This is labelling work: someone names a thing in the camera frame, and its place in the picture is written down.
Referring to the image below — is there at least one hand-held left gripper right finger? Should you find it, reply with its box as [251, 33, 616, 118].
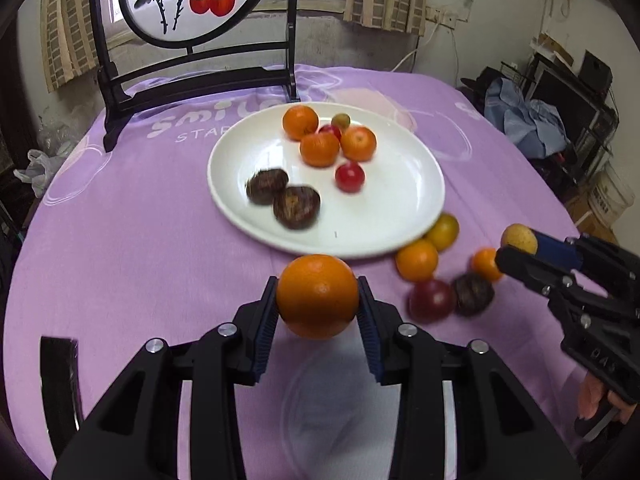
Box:
[356, 276, 583, 480]

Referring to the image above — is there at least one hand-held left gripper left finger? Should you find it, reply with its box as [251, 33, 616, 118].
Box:
[52, 275, 280, 480]

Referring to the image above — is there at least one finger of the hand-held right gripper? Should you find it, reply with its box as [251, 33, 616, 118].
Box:
[531, 229, 640, 287]
[495, 246, 574, 297]

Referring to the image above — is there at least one large orange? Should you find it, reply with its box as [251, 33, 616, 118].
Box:
[276, 254, 361, 339]

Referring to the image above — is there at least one brown water chestnut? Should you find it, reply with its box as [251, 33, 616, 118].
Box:
[246, 168, 290, 206]
[451, 273, 495, 317]
[273, 185, 321, 231]

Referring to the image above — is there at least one white oval plate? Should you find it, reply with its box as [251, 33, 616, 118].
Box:
[207, 102, 446, 259]

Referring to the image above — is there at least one bumpy orange mandarin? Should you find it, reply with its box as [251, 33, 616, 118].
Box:
[340, 125, 377, 163]
[300, 131, 341, 168]

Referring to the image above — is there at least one person's right hand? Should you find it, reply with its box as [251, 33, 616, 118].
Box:
[576, 378, 639, 423]

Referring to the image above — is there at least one small orange kumquat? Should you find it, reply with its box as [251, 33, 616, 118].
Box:
[471, 247, 503, 283]

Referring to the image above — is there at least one cardboard box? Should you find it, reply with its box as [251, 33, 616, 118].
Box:
[565, 187, 619, 246]

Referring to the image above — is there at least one dark purple tomato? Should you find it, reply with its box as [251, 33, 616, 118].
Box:
[407, 279, 457, 323]

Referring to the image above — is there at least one white bucket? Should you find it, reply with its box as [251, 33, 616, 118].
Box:
[587, 160, 636, 229]

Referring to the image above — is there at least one yellow green tomato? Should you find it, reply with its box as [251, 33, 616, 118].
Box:
[425, 213, 460, 252]

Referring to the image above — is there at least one blue cloth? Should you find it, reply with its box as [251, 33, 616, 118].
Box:
[485, 77, 571, 159]

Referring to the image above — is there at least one purple printed tablecloth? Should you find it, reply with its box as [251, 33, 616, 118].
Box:
[2, 64, 640, 480]

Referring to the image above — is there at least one black metal rack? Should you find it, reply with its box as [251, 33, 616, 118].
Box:
[525, 50, 621, 186]

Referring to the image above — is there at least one dark cloth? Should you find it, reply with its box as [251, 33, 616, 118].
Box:
[460, 65, 504, 111]

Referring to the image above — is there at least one black box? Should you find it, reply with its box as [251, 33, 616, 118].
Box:
[580, 51, 614, 96]

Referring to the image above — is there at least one flat cardboard piece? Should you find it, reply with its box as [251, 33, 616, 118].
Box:
[537, 32, 576, 67]

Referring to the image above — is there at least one black smartphone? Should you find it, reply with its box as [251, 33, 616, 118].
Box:
[40, 336, 86, 433]

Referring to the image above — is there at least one white plastic bag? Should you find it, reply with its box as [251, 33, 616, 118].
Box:
[14, 149, 63, 199]

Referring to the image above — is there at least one black framed painted table screen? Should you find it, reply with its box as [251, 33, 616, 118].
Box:
[89, 0, 301, 153]

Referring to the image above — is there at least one white cable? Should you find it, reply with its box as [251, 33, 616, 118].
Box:
[390, 20, 439, 74]

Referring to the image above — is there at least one white wall socket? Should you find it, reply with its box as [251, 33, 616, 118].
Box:
[425, 5, 459, 29]

